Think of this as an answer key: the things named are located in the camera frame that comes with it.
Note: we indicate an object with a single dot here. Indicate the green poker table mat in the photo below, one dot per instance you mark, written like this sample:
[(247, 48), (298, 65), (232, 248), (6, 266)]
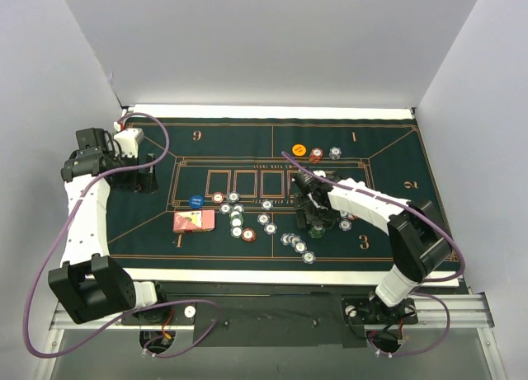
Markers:
[(204, 156)]

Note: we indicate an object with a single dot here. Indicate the red poker chip stack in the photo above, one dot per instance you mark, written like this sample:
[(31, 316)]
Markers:
[(249, 235)]

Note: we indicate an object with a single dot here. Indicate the single red poker chip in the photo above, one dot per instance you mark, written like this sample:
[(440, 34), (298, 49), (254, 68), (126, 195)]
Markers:
[(217, 197)]

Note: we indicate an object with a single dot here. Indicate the orange big blind button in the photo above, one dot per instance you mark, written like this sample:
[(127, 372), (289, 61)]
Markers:
[(299, 150)]

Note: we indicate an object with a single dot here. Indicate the green poker chip stack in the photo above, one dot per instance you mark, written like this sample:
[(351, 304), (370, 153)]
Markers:
[(316, 232)]

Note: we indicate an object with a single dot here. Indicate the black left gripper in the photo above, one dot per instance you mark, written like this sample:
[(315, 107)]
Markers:
[(138, 180)]

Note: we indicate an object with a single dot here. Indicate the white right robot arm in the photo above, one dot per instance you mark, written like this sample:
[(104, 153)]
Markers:
[(417, 247)]

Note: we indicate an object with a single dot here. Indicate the blue small blind button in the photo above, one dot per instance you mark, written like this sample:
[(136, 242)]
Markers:
[(196, 201)]

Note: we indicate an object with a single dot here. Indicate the red playing card deck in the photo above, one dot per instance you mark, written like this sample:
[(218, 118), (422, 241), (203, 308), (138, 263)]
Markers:
[(194, 221)]

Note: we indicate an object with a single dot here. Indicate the aluminium mounting rail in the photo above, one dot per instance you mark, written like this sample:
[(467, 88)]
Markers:
[(464, 311)]

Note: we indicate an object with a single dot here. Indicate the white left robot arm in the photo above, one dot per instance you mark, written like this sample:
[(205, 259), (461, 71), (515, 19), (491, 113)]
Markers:
[(89, 283)]

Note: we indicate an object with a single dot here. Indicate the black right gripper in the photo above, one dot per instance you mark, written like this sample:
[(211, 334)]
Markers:
[(308, 207)]

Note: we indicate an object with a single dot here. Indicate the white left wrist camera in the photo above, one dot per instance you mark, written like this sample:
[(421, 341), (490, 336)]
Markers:
[(128, 141)]

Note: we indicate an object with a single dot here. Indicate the blue chip stack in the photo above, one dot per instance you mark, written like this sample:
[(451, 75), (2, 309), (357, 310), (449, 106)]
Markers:
[(335, 153)]

